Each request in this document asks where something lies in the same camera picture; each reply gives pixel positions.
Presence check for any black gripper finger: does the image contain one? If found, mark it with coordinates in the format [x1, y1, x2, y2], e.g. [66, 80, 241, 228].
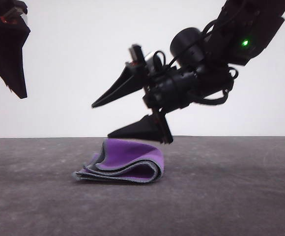
[0, 18, 32, 100]
[91, 66, 147, 109]
[107, 114, 163, 143]

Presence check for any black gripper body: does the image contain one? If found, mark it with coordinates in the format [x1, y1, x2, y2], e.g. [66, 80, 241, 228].
[0, 0, 29, 27]
[129, 44, 233, 145]

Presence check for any purple towel with grey hem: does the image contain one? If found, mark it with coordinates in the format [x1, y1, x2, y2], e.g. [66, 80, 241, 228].
[71, 138, 165, 184]

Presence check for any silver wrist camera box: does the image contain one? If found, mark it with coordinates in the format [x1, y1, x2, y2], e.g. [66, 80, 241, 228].
[143, 50, 167, 74]

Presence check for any grey table cloth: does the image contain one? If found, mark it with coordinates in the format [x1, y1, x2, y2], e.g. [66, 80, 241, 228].
[0, 134, 285, 236]

